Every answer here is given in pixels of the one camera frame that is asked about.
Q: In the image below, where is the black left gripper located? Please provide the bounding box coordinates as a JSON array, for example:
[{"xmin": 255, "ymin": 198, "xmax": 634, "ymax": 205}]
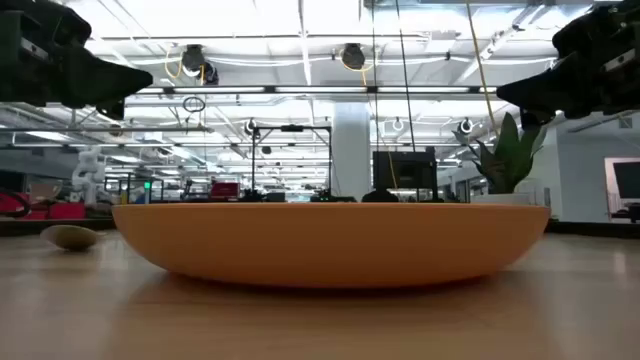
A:
[{"xmin": 0, "ymin": 0, "xmax": 154, "ymax": 122}]

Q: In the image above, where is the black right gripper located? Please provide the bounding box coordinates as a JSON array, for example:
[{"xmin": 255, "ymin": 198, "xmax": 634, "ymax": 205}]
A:
[{"xmin": 495, "ymin": 0, "xmax": 640, "ymax": 127}]

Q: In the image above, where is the spoon with orange handle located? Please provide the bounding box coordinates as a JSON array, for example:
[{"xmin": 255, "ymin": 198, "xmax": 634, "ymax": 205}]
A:
[{"xmin": 39, "ymin": 224, "xmax": 104, "ymax": 252}]

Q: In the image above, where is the orange round plate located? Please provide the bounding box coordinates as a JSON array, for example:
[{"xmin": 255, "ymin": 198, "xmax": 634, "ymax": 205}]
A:
[{"xmin": 111, "ymin": 201, "xmax": 552, "ymax": 289}]

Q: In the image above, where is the green plant in white pot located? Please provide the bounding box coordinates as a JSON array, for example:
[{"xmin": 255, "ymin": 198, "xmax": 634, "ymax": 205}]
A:
[{"xmin": 452, "ymin": 111, "xmax": 550, "ymax": 206}]

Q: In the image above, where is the white robot figure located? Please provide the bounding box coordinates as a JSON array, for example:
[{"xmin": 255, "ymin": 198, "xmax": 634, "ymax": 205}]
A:
[{"xmin": 70, "ymin": 145, "xmax": 108, "ymax": 206}]

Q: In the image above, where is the red storage bin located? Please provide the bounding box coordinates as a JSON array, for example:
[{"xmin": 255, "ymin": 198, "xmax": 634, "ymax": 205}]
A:
[{"xmin": 19, "ymin": 201, "xmax": 87, "ymax": 221}]

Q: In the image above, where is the red equipment box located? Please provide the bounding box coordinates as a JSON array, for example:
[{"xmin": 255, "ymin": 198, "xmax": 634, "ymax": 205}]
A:
[{"xmin": 210, "ymin": 181, "xmax": 242, "ymax": 202}]

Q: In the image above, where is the white round building column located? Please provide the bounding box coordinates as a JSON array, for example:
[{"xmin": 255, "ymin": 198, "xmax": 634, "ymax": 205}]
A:
[{"xmin": 331, "ymin": 102, "xmax": 373, "ymax": 203}]

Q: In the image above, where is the yellow hanging cable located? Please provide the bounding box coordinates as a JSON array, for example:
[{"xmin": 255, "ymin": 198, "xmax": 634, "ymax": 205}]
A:
[{"xmin": 464, "ymin": 0, "xmax": 500, "ymax": 137}]

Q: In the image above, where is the black ceiling cable reel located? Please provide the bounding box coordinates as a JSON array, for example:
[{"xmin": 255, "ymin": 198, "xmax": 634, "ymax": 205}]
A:
[
  {"xmin": 341, "ymin": 42, "xmax": 367, "ymax": 71},
  {"xmin": 180, "ymin": 43, "xmax": 207, "ymax": 77}
]

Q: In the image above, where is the dark wall screen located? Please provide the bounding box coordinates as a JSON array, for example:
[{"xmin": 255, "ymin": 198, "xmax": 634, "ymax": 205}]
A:
[{"xmin": 603, "ymin": 156, "xmax": 640, "ymax": 222}]

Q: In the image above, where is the black hanging cable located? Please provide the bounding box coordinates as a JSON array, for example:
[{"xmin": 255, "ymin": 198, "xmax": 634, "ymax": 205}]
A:
[{"xmin": 393, "ymin": 0, "xmax": 417, "ymax": 152}]

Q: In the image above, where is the black metal frame rig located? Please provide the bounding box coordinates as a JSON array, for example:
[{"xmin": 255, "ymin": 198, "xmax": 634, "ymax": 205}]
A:
[{"xmin": 249, "ymin": 123, "xmax": 334, "ymax": 203}]

